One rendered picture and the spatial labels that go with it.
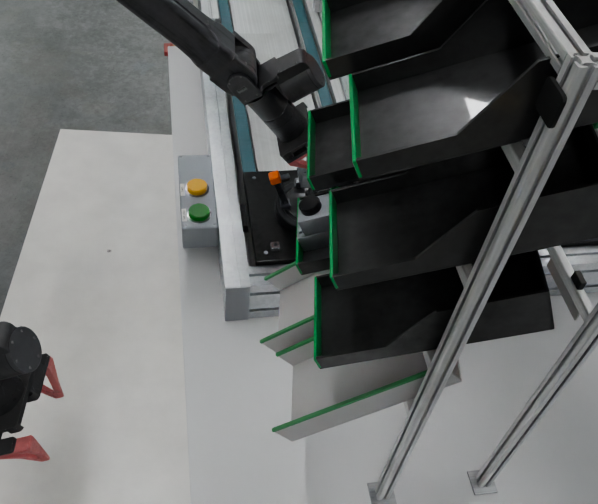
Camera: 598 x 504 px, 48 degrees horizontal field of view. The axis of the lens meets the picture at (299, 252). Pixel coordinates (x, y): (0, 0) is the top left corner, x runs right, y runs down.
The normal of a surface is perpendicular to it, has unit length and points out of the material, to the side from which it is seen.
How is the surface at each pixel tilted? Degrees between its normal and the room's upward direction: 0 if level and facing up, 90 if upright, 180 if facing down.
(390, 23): 25
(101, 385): 0
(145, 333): 0
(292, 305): 45
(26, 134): 0
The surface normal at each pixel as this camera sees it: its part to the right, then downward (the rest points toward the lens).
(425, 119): -0.34, -0.62
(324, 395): -0.64, -0.51
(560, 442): 0.09, -0.66
